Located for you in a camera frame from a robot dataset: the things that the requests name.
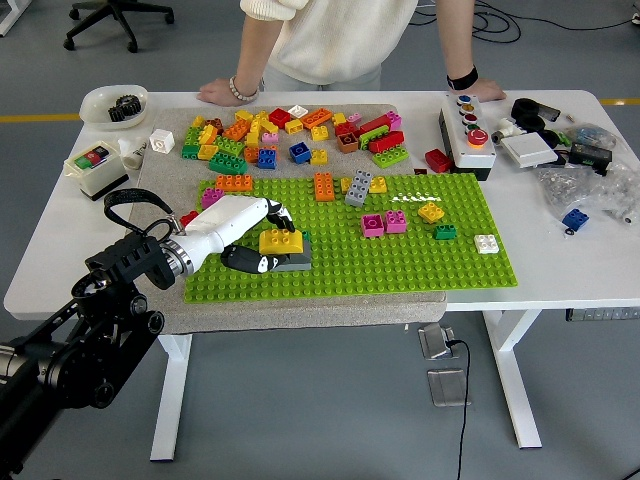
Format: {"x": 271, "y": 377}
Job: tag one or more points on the grey-brown mat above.
{"x": 300, "y": 315}

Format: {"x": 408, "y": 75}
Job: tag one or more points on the green long brick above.
{"x": 370, "y": 136}
{"x": 227, "y": 164}

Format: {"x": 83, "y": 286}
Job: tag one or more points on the green baseplate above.
{"x": 400, "y": 270}

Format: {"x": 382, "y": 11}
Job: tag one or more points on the orange long brick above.
{"x": 234, "y": 183}

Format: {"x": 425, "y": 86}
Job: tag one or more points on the lime brick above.
{"x": 191, "y": 136}
{"x": 390, "y": 158}
{"x": 229, "y": 146}

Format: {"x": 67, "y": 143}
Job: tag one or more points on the yellow curved brick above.
{"x": 282, "y": 242}

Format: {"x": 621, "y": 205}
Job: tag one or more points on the person's right hand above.
{"x": 217, "y": 92}

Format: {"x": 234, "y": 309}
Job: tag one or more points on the white cube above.
{"x": 161, "y": 142}

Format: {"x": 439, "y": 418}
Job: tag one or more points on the white pipe fitting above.
{"x": 506, "y": 131}

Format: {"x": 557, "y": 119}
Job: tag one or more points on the black office chair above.
{"x": 117, "y": 12}

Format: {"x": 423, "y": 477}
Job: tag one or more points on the white table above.
{"x": 550, "y": 270}

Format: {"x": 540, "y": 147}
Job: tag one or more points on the red long brick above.
{"x": 374, "y": 124}
{"x": 387, "y": 142}

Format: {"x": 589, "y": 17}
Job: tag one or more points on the pink small brick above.
{"x": 270, "y": 138}
{"x": 354, "y": 118}

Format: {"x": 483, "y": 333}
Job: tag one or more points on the white switch plate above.
{"x": 529, "y": 150}

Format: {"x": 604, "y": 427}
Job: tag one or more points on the black power adapter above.
{"x": 591, "y": 157}

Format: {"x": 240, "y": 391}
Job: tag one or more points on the white brick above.
{"x": 297, "y": 110}
{"x": 486, "y": 245}

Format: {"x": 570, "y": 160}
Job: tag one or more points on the clear bag of screws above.
{"x": 570, "y": 190}

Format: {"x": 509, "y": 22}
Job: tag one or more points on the white furniture leg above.
{"x": 7, "y": 22}

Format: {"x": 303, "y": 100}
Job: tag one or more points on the magenta brick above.
{"x": 372, "y": 226}
{"x": 210, "y": 196}

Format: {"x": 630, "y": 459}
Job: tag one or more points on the person's left hand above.
{"x": 489, "y": 92}

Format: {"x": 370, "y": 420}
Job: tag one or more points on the person's left forearm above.
{"x": 456, "y": 35}

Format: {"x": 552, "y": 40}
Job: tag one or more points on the push-button control box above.
{"x": 470, "y": 155}

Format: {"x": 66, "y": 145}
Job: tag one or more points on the person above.
{"x": 335, "y": 35}

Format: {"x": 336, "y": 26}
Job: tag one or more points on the blue brick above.
{"x": 300, "y": 152}
{"x": 575, "y": 220}
{"x": 266, "y": 159}

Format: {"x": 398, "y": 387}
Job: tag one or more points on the yellow narrow brick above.
{"x": 345, "y": 185}

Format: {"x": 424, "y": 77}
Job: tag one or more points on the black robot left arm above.
{"x": 75, "y": 350}

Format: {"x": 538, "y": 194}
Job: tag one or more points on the dark green small brick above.
{"x": 444, "y": 233}

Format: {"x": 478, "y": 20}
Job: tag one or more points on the red printed brick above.
{"x": 189, "y": 217}

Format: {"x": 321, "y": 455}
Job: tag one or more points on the white tube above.
{"x": 134, "y": 155}

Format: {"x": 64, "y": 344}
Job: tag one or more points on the table height control panel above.
{"x": 602, "y": 314}

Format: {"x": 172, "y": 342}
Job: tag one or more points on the grey sloped brick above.
{"x": 297, "y": 262}

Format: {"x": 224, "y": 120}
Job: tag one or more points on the clear bag blue parts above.
{"x": 590, "y": 136}

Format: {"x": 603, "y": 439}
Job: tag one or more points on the white bowl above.
{"x": 95, "y": 105}

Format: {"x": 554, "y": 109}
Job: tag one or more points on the dark metal block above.
{"x": 551, "y": 113}

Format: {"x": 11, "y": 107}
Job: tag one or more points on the person's right forearm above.
{"x": 255, "y": 50}

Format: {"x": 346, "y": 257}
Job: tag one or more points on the black wristwatch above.
{"x": 462, "y": 79}

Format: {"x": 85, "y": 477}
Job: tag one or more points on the grey long brick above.
{"x": 358, "y": 190}

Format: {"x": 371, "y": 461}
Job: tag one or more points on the brown brick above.
{"x": 215, "y": 123}
{"x": 347, "y": 144}

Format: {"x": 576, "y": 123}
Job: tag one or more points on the metal floor socket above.
{"x": 436, "y": 342}
{"x": 447, "y": 387}

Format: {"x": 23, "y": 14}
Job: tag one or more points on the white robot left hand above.
{"x": 225, "y": 220}

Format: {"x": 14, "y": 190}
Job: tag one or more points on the black gear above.
{"x": 127, "y": 107}

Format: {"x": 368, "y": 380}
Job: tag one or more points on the white switch box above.
{"x": 100, "y": 180}

